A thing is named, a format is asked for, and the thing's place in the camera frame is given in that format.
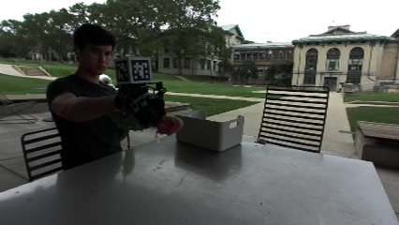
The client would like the stone bench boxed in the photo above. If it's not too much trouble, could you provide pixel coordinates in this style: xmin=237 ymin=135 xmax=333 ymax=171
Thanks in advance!
xmin=352 ymin=120 xmax=399 ymax=170

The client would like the white marker cube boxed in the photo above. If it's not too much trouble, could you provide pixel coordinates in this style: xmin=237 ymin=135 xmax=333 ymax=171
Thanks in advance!
xmin=112 ymin=56 xmax=152 ymax=85

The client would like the black slatted metal chair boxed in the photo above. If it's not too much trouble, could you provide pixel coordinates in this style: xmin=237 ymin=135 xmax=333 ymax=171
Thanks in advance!
xmin=255 ymin=84 xmax=329 ymax=155
xmin=19 ymin=127 xmax=65 ymax=183

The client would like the the person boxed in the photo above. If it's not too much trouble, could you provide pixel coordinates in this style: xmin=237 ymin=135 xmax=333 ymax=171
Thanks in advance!
xmin=45 ymin=23 xmax=130 ymax=172

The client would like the beige arched-window building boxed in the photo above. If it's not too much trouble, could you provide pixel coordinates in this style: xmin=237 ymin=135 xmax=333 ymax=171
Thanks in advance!
xmin=289 ymin=24 xmax=399 ymax=92

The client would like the brick building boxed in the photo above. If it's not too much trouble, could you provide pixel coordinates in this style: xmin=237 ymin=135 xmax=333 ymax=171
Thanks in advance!
xmin=150 ymin=23 xmax=295 ymax=85

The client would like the black metal lounge chair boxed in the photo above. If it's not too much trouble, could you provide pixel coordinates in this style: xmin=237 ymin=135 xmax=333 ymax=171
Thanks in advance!
xmin=0 ymin=93 xmax=39 ymax=124

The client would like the white plastic bin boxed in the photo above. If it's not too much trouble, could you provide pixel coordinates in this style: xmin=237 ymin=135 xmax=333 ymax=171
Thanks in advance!
xmin=172 ymin=110 xmax=245 ymax=153

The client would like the pink soft toy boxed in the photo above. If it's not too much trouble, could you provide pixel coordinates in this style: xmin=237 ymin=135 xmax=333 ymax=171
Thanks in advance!
xmin=152 ymin=115 xmax=184 ymax=144

